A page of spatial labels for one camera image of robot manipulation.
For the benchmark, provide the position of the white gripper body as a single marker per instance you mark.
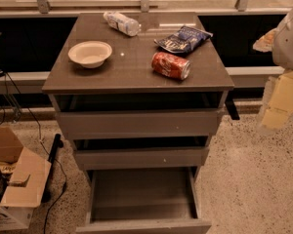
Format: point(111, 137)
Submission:
point(289, 46)

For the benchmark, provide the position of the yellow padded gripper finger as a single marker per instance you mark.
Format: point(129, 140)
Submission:
point(269, 121)

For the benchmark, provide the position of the grey bottom drawer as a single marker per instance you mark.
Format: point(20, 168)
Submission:
point(143, 201)

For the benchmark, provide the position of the grey drawer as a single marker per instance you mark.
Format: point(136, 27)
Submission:
point(142, 152)
point(146, 115)
point(143, 201)

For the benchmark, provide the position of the grey top drawer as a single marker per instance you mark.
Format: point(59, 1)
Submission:
point(146, 115)

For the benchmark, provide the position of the grey middle drawer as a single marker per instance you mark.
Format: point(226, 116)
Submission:
point(142, 152)

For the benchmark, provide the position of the grey drawer cabinet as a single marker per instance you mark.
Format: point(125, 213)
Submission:
point(128, 69)

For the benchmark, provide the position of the red soda can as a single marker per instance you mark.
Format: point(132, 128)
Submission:
point(170, 66)

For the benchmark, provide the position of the blue chip bag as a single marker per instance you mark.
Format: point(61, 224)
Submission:
point(184, 41)

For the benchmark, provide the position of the clear plastic water bottle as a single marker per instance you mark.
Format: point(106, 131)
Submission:
point(120, 22)

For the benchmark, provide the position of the white paper bowl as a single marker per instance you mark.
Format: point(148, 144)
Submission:
point(90, 54)

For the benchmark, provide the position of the black bar stand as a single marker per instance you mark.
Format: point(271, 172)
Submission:
point(57, 143)

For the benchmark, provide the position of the open cardboard box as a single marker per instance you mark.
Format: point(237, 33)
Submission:
point(27, 176)

